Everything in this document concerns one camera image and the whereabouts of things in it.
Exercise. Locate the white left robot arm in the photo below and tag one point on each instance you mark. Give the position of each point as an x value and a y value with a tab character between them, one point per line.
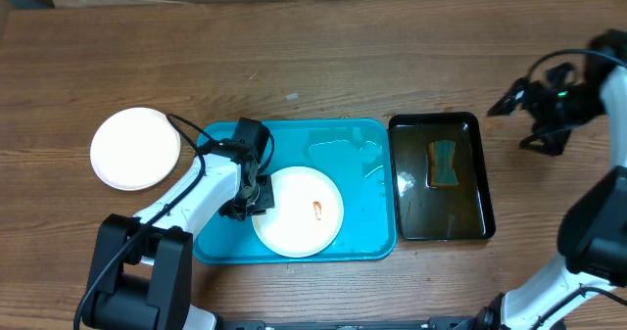
141	270

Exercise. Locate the small white paper scrap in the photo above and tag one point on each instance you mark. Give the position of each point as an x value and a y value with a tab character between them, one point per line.
292	96

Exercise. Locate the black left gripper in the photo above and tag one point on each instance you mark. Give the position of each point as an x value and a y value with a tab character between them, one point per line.
266	202

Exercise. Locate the blue plastic tray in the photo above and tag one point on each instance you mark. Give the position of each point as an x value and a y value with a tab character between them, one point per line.
354	153

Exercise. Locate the green yellow sponge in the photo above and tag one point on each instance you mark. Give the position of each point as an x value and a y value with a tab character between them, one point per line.
441	172

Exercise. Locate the black water tray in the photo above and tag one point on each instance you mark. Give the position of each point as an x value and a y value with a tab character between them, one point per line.
424	213

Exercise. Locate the white plate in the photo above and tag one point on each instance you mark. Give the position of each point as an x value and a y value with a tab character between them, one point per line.
134	149
307	215

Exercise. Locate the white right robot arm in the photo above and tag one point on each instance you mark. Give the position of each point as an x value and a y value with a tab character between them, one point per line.
591	240

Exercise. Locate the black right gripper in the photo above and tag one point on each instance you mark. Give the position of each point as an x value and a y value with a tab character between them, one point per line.
553	140

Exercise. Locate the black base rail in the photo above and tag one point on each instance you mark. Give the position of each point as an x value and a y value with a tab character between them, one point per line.
433	323

